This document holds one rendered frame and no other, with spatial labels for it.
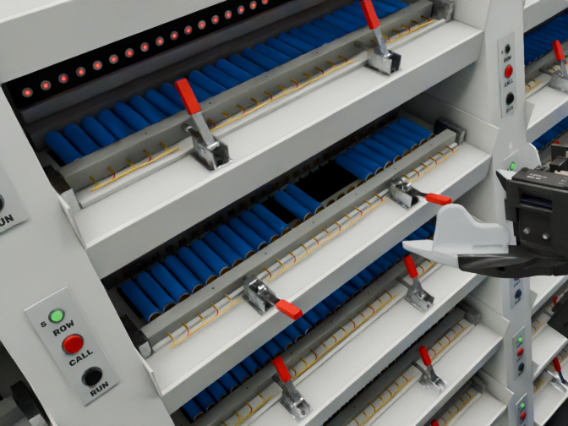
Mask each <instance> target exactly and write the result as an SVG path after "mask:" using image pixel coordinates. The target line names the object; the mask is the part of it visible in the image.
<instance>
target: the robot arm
mask: <svg viewBox="0 0 568 426"><path fill-rule="evenodd" d="M566 151H568V145H558V144H552V145H551V161H552V162H550V163H549V166H548V165H544V166H542V165H541V162H540V159H539V155H538V151H537V149H536V148H535V146H533V145H532V144H525V146H524V150H523V155H522V164H521V170H520V171H519V172H512V171H506V170H497V171H496V176H497V178H498V179H499V180H500V183H501V185H502V187H503V189H504V191H506V198H504V201H505V219H506V220H507V221H513V231H514V236H515V237H516V245H509V243H510V241H511V232H510V230H509V229H508V228H507V227H506V226H504V225H501V224H497V223H485V224H483V223H478V222H476V221H475V220H473V218H472V217H471V216H470V214H469V213H468V212H467V210H466V209H465V208H464V207H463V206H462V205H458V204H448V205H444V206H442V207H441V208H440V210H439V212H438V215H437V221H436V226H435V232H434V241H432V240H426V239H420V240H403V241H402V244H403V248H404V249H406V250H408V251H411V252H413V253H415V254H418V255H420V256H423V257H424V258H427V259H431V260H433V261H435V262H437V263H440V264H442V265H448V266H450V267H454V268H459V269H460V270H461V271H465V272H470V273H474V274H479V275H483V276H492V277H498V278H525V277H531V276H567V275H568V157H566ZM551 310H552V311H553V312H554V313H553V315H552V316H551V318H550V319H549V321H548V322H547V324H548V325H550V326H551V327H552V328H554V329H555V330H557V331H558V332H559V333H560V334H561V335H562V336H564V337H565V338H567V339H568V291H567V292H566V293H563V294H561V295H560V296H559V297H558V298H557V304H556V305H555V306H554V307H553V308H552V309H551Z"/></svg>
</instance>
